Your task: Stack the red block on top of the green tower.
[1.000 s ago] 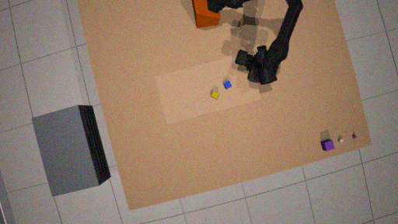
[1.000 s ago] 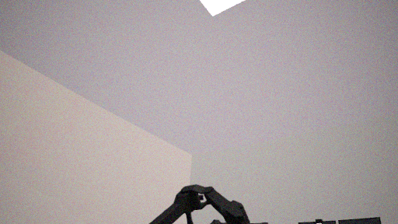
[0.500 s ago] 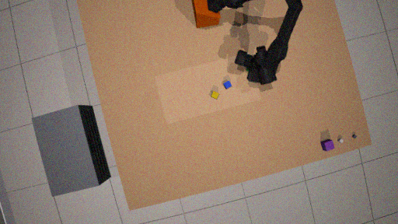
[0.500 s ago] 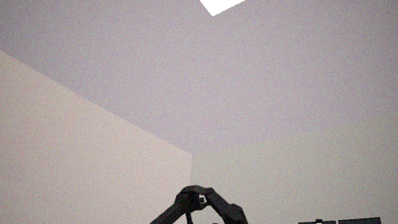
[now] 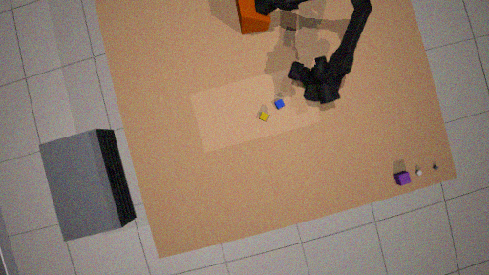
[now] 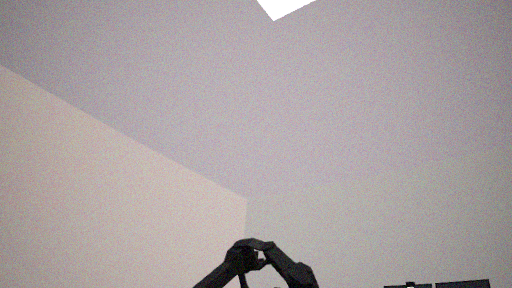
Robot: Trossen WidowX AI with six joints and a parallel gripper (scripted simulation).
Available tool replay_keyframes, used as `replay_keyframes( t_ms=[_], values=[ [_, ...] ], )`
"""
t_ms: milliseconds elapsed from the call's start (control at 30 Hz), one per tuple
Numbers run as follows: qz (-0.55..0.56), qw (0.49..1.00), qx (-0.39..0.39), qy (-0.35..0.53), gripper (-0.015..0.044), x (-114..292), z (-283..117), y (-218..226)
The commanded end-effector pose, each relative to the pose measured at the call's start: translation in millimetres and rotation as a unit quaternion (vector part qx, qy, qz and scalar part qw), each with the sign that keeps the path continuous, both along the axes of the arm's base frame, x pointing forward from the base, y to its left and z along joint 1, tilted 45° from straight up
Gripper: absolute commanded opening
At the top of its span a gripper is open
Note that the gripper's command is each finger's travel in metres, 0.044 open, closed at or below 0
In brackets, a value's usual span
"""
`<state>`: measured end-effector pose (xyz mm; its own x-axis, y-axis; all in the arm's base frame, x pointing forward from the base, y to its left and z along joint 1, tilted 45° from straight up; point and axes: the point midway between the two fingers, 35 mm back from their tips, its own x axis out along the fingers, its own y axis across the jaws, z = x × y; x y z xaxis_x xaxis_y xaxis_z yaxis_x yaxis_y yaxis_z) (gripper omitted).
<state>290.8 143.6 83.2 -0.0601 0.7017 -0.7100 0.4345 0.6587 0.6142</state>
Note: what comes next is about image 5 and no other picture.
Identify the blue cube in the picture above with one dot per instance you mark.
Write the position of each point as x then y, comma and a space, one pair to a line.
279, 104

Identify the purple cube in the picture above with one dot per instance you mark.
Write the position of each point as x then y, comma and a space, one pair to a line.
402, 178

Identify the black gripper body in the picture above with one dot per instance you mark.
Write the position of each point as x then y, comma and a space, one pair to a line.
297, 73

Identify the yellow block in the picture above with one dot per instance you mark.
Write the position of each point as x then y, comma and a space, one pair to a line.
264, 116

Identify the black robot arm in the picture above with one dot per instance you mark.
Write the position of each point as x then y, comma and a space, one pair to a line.
340, 63

